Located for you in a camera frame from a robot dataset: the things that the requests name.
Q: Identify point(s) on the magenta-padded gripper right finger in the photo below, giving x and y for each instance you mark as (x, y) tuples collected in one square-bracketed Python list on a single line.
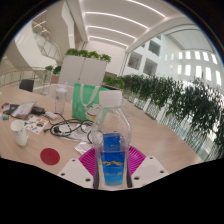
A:
[(150, 171)]

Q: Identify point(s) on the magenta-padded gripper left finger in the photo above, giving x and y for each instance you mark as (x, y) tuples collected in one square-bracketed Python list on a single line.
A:
[(75, 173)]

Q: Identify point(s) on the clear blue-labelled water bottle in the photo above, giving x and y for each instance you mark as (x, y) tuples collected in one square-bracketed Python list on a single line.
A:
[(113, 166)]

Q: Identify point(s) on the white printed card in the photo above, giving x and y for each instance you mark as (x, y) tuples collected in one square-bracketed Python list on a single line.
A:
[(83, 147)]

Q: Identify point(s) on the flat round red coaster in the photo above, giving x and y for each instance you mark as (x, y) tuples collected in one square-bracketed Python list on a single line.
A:
[(50, 156)]

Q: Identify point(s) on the white charger block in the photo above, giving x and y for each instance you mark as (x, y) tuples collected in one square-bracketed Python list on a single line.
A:
[(50, 115)]

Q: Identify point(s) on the colourful sticker sheet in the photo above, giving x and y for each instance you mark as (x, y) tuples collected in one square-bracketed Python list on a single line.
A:
[(35, 125)]

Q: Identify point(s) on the white paper cup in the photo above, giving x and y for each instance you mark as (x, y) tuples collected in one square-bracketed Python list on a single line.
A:
[(20, 133)]

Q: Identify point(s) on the green tote bag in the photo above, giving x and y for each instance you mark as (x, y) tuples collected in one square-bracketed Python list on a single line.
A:
[(81, 103)]

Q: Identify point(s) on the black power bank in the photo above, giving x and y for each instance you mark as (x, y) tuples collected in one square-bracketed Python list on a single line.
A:
[(38, 110)]

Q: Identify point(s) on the clear plastic tumbler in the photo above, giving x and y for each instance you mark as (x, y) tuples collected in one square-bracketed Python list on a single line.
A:
[(60, 100)]

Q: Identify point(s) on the white chair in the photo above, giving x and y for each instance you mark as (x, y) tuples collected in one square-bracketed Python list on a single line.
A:
[(50, 91)]

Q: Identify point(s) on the small teal item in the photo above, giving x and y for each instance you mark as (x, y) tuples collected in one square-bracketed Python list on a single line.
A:
[(5, 117)]

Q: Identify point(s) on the small dark red case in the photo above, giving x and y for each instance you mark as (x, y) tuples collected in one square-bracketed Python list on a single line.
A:
[(5, 106)]

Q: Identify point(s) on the low planter with plants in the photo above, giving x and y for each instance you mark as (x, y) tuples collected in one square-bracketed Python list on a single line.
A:
[(113, 81)]

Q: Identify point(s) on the black office chair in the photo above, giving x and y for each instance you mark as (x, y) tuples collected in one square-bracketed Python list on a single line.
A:
[(26, 85)]

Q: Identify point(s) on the white cabinet with plants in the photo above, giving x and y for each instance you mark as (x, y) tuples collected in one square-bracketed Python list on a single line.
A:
[(81, 70)]

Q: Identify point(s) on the small white planter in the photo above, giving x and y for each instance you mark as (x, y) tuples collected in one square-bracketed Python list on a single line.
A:
[(50, 71)]

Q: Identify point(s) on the glass railing with handrail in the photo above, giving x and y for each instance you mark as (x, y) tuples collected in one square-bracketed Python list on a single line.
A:
[(16, 78)]

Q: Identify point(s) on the ceiling light strips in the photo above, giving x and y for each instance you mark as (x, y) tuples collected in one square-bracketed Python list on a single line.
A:
[(113, 30)]

